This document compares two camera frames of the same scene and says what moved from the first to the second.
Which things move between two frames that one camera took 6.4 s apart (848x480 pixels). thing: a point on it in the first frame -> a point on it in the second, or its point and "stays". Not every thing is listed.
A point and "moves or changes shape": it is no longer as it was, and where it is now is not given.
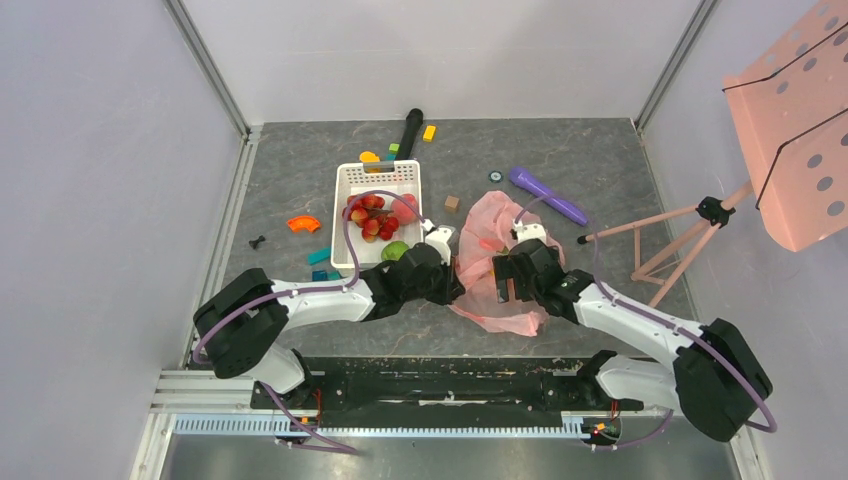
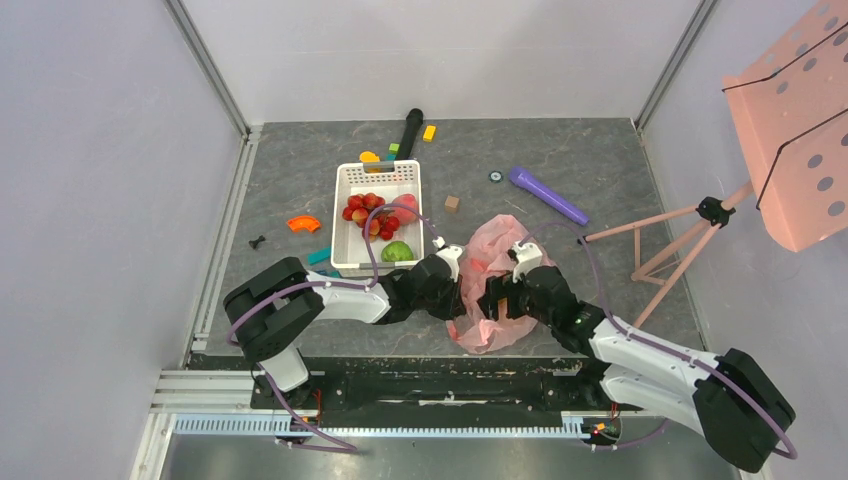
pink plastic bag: x=485 y=233 moves or changes shape
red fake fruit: x=367 y=213 stays
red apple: x=403 y=212 stays
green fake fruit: x=392 y=251 stays
